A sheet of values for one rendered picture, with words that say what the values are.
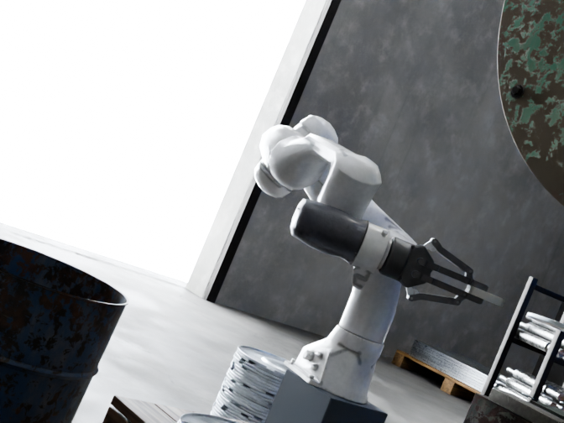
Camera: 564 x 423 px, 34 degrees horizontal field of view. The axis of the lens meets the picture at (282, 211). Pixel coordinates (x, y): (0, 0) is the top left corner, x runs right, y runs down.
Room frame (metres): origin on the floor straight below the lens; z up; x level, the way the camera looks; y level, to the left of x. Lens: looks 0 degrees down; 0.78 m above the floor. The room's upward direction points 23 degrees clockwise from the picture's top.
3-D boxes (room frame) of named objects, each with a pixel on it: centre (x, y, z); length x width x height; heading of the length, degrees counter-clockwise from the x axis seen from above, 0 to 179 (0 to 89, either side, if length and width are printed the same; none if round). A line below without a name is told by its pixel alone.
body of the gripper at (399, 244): (1.73, -0.25, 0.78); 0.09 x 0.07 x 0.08; 91
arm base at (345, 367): (2.16, -0.25, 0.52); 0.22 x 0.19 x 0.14; 35
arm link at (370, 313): (2.09, -0.26, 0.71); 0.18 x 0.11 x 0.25; 155
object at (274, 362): (2.86, -0.18, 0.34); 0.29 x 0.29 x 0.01
